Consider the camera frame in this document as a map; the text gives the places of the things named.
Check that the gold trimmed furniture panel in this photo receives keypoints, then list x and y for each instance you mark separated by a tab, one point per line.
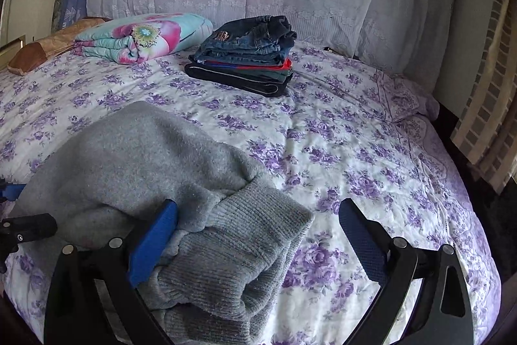
10	48

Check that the folded red blue garment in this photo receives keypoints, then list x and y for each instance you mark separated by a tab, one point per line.
284	66

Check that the brown satin pillow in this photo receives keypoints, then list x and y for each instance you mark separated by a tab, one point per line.
36	54

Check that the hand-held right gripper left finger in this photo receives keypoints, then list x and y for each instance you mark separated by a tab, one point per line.
155	244

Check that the folded blue jeans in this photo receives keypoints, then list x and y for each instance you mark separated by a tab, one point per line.
242	42

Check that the folded turquoise floral quilt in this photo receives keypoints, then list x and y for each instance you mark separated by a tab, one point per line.
169	33

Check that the beige checked curtain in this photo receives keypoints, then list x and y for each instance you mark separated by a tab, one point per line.
484	86

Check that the folded dark pants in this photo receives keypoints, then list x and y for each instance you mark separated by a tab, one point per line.
226	76

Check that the purple floral bedspread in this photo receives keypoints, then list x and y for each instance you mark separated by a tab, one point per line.
323	135

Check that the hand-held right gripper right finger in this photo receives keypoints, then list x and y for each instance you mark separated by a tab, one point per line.
363	240

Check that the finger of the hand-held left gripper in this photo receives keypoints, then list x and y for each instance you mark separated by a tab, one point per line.
28	227
12	190

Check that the grey sweatshirt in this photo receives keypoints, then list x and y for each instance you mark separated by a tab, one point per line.
141	151

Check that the purple floral pillow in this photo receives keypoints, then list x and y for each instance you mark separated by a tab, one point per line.
408	98

